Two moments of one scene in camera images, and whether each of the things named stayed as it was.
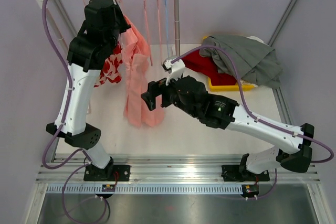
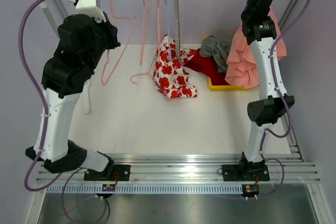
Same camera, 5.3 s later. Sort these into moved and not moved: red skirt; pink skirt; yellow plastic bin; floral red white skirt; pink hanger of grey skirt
Moved: pink skirt; floral red white skirt; pink hanger of grey skirt
Not moved: red skirt; yellow plastic bin
